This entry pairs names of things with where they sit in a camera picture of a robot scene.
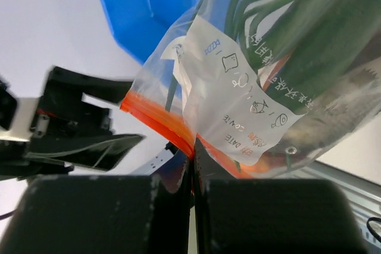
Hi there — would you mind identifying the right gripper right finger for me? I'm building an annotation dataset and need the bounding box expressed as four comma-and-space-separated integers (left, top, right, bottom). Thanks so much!
193, 142, 367, 253

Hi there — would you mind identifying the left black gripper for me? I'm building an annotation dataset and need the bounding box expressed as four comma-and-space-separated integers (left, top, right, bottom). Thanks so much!
26, 67, 146, 171

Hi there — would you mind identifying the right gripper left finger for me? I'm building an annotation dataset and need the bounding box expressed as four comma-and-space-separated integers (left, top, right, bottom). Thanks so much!
1, 152, 191, 253

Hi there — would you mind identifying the clear zip top bag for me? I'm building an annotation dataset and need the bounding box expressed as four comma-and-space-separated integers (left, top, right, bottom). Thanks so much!
120, 0, 380, 176

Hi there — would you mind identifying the grey toy fish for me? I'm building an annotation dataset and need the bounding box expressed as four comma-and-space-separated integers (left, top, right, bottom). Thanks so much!
269, 58, 380, 164

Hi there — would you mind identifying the orange purple sweet potato slice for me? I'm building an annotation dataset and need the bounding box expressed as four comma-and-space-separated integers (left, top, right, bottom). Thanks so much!
197, 135, 286, 178

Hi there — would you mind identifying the dark green cucumber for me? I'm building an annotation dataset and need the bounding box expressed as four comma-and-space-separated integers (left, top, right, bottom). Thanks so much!
266, 0, 380, 112

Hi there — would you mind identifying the aluminium rail frame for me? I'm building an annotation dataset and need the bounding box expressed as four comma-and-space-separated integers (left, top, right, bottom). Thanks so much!
290, 162, 380, 247

